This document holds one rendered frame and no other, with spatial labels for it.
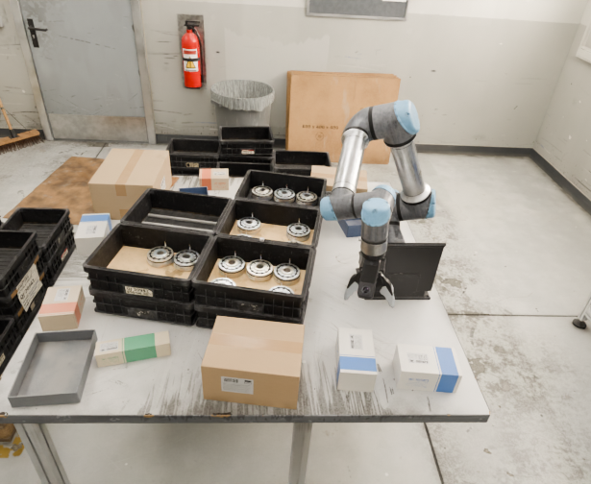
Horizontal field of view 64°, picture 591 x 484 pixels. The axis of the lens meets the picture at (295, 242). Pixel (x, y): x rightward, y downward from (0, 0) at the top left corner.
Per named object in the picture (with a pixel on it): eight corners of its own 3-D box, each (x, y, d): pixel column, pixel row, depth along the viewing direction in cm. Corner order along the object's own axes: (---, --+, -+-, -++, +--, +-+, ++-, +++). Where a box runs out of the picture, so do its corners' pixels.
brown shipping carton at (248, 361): (203, 399, 151) (200, 366, 141) (218, 348, 169) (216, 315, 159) (296, 409, 149) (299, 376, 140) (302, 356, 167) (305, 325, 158)
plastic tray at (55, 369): (38, 342, 166) (35, 331, 163) (98, 338, 169) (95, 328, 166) (12, 407, 144) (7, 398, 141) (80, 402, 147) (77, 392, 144)
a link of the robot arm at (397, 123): (404, 206, 200) (370, 98, 163) (440, 203, 193) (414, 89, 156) (401, 228, 193) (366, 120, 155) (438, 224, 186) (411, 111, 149)
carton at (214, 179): (228, 180, 273) (228, 168, 269) (229, 190, 263) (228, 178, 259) (200, 181, 271) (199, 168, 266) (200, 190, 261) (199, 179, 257)
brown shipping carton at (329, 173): (307, 210, 250) (308, 183, 241) (309, 190, 268) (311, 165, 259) (363, 215, 249) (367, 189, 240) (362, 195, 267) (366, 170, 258)
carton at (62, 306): (53, 302, 183) (48, 287, 178) (86, 299, 185) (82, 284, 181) (42, 331, 170) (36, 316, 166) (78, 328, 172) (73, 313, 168)
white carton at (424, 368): (448, 365, 168) (454, 348, 163) (455, 393, 158) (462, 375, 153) (392, 360, 168) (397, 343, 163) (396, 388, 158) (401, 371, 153)
